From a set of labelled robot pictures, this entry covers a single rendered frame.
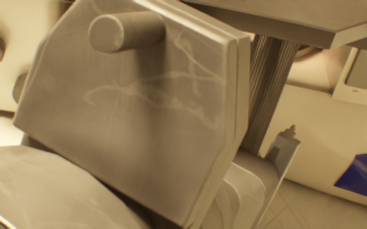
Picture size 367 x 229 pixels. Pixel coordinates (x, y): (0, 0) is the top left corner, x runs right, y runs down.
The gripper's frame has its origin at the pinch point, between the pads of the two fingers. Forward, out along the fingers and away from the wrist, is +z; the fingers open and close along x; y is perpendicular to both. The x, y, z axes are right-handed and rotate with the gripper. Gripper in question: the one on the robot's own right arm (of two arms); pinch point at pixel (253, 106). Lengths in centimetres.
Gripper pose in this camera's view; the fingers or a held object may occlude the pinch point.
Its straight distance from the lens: 36.7
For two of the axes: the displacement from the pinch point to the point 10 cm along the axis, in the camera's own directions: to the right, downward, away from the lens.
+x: 8.5, 4.6, -2.5
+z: 3.7, -1.8, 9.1
